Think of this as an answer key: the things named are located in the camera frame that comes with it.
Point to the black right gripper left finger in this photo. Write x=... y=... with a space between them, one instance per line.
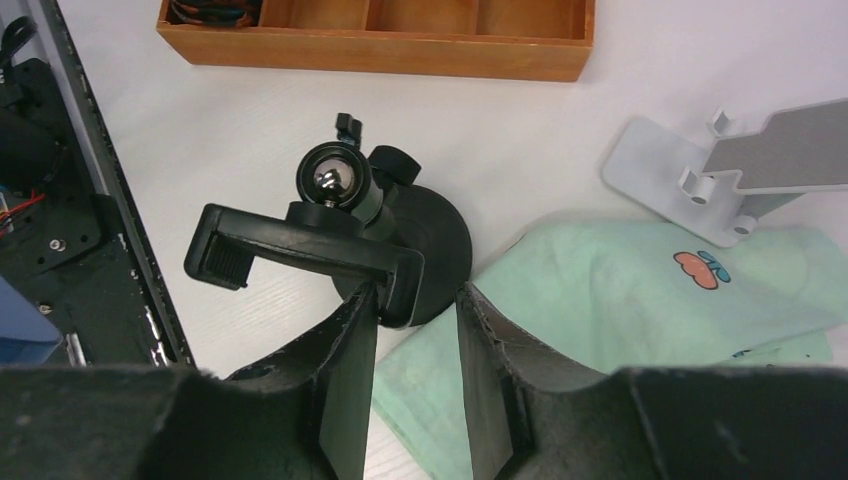
x=301 y=412

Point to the blue smartphone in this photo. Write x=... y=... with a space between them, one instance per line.
x=27 y=336

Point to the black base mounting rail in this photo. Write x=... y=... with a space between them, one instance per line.
x=110 y=304

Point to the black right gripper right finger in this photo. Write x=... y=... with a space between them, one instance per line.
x=534 y=413

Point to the orange compartment tray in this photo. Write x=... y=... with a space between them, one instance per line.
x=516 y=40

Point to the black clamp phone stand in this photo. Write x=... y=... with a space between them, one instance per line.
x=359 y=218

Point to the white folding phone stand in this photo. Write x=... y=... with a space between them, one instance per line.
x=720 y=192

